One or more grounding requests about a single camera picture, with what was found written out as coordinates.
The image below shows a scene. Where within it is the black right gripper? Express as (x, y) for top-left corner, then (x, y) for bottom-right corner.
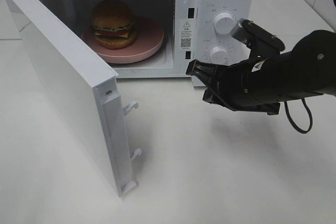
(186, 19), (285, 115)

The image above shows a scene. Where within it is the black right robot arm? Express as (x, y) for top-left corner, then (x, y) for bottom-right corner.
(186, 30), (335, 114)

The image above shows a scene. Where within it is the white microwave oven body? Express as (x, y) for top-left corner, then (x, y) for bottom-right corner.
(39, 0), (251, 79)

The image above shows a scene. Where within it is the white timer knob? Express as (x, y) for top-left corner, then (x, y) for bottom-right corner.
(209, 46), (228, 65)

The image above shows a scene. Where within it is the pink round plate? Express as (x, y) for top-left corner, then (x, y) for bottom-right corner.
(81, 17), (164, 64)

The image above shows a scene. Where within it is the white upper power knob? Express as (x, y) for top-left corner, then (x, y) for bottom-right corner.
(213, 11), (236, 35)

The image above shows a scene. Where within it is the burger with lettuce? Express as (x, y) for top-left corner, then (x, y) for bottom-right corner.
(91, 0), (138, 49)

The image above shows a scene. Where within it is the white microwave door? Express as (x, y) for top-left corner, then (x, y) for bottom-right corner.
(6, 0), (141, 196)

